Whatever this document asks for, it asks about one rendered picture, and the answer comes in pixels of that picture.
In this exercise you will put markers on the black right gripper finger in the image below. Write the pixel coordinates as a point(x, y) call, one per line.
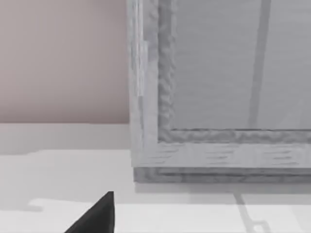
point(99, 216)

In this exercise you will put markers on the grey wooden cabinet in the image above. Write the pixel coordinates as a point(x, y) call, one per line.
point(145, 97)

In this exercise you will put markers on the grey cabinet door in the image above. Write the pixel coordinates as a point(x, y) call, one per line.
point(218, 72)

